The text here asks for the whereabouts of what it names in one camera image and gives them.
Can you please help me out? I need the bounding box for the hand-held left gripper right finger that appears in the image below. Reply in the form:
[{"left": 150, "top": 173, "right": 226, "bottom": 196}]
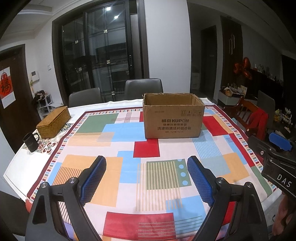
[{"left": 187, "top": 156, "right": 270, "bottom": 241}]

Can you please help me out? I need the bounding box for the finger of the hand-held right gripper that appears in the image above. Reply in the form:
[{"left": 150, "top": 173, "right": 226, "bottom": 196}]
[
  {"left": 269, "top": 132, "right": 292, "bottom": 152},
  {"left": 248, "top": 136, "right": 271, "bottom": 160}
]

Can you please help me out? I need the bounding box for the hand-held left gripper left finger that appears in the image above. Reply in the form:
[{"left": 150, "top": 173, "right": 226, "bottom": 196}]
[{"left": 25, "top": 156, "right": 107, "bottom": 241}]

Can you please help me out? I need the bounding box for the brown cardboard box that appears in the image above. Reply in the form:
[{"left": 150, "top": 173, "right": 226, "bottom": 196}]
[{"left": 142, "top": 93, "right": 206, "bottom": 139}]

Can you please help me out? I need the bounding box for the person's right hand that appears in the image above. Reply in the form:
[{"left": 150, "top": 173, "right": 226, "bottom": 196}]
[{"left": 272, "top": 197, "right": 296, "bottom": 232}]

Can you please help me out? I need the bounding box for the red garment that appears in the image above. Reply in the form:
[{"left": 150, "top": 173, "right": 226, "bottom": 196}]
[{"left": 248, "top": 108, "right": 269, "bottom": 141}]

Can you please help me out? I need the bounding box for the grey dining chair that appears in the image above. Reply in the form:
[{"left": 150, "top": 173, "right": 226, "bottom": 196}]
[
  {"left": 257, "top": 90, "right": 275, "bottom": 130},
  {"left": 69, "top": 88, "right": 103, "bottom": 108},
  {"left": 124, "top": 78, "right": 163, "bottom": 102}
]

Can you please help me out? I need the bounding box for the wooden chair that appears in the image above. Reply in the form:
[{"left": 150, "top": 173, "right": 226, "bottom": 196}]
[{"left": 223, "top": 96, "right": 259, "bottom": 137}]

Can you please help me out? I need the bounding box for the colourful geometric tablecloth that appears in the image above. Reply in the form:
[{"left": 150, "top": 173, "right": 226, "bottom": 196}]
[{"left": 26, "top": 105, "right": 278, "bottom": 241}]

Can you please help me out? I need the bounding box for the white side cabinet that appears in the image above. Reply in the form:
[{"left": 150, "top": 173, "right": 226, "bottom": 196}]
[{"left": 218, "top": 91, "right": 243, "bottom": 107}]

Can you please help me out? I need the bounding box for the patterned table runner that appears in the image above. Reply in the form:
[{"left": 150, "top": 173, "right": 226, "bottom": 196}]
[{"left": 22, "top": 116, "right": 74, "bottom": 154}]

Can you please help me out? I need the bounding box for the woven wicker basket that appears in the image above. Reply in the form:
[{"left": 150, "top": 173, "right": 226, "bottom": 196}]
[{"left": 36, "top": 106, "right": 72, "bottom": 139}]

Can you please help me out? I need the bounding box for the black mug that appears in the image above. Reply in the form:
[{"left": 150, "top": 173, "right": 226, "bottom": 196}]
[{"left": 22, "top": 132, "right": 40, "bottom": 153}]

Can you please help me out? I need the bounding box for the red balloon decoration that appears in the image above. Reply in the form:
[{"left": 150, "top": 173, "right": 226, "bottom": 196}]
[{"left": 233, "top": 58, "right": 253, "bottom": 80}]

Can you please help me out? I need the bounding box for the dark shell chair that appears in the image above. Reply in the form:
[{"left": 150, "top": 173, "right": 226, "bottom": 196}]
[{"left": 0, "top": 190, "right": 28, "bottom": 241}]

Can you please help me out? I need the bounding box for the white shoe rack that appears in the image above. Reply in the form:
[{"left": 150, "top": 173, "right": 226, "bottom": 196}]
[{"left": 35, "top": 90, "right": 55, "bottom": 118}]

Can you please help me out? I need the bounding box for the dark interior door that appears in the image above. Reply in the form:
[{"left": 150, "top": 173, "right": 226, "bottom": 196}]
[{"left": 201, "top": 25, "right": 218, "bottom": 100}]

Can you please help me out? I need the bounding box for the dark wooden door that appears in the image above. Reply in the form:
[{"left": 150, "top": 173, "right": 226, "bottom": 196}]
[{"left": 0, "top": 44, "right": 40, "bottom": 153}]

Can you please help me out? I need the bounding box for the glass sliding door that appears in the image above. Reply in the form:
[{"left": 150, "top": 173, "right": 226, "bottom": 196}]
[{"left": 52, "top": 0, "right": 149, "bottom": 102}]

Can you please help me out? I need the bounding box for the red and white wall calendar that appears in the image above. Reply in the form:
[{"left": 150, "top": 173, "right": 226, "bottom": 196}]
[{"left": 0, "top": 67, "right": 16, "bottom": 103}]

